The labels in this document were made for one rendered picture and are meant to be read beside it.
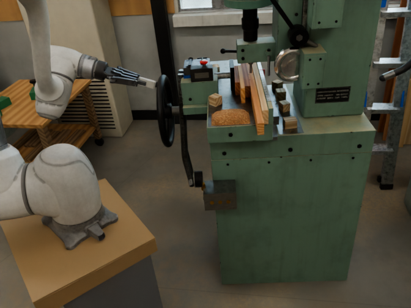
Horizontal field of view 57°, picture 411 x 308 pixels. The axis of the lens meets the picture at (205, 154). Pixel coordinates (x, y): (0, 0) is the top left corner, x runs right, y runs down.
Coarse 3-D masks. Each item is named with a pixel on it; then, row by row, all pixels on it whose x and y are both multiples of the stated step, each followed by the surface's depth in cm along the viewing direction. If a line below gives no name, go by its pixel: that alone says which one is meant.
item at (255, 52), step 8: (240, 40) 136; (256, 40) 135; (264, 40) 134; (272, 40) 133; (240, 48) 133; (248, 48) 133; (256, 48) 133; (264, 48) 133; (272, 48) 133; (240, 56) 135; (248, 56) 135; (256, 56) 135; (264, 56) 135; (272, 56) 135
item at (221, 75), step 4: (232, 60) 141; (232, 64) 138; (232, 68) 135; (220, 72) 141; (224, 72) 141; (228, 72) 141; (232, 72) 136; (220, 76) 141; (224, 76) 140; (228, 76) 140; (232, 76) 137; (232, 80) 138; (232, 84) 139; (232, 88) 140
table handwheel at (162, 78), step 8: (160, 80) 142; (168, 80) 153; (160, 88) 139; (168, 88) 157; (160, 96) 138; (168, 96) 161; (160, 104) 137; (168, 104) 150; (160, 112) 137; (168, 112) 149; (176, 112) 150; (160, 120) 138; (168, 120) 151; (160, 128) 140; (168, 128) 150; (168, 136) 150; (168, 144) 147
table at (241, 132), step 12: (228, 60) 168; (228, 84) 146; (228, 96) 138; (192, 108) 139; (204, 108) 139; (216, 108) 130; (228, 108) 130; (240, 108) 129; (252, 108) 128; (252, 120) 121; (216, 132) 121; (228, 132) 121; (240, 132) 120; (252, 132) 120; (264, 132) 120
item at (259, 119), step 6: (246, 66) 150; (252, 72) 144; (252, 84) 135; (252, 90) 131; (252, 96) 127; (252, 102) 128; (258, 102) 123; (258, 108) 119; (258, 114) 116; (258, 120) 113; (258, 126) 112; (258, 132) 113
